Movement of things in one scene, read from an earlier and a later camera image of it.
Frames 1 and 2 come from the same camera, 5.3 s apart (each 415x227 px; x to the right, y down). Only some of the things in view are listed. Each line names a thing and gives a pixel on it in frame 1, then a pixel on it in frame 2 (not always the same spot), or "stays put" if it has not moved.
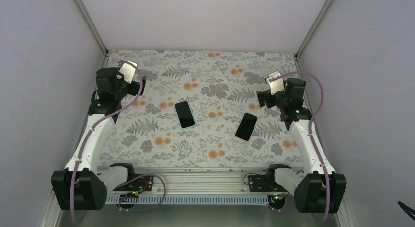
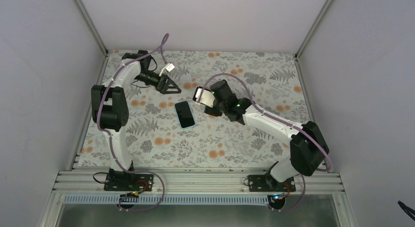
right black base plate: (262, 183) stays put
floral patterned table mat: (199, 109) stays put
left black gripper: (134, 91) → (162, 87)
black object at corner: (404, 207) stays put
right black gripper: (265, 94) → (209, 111)
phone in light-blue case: (185, 114) stays put
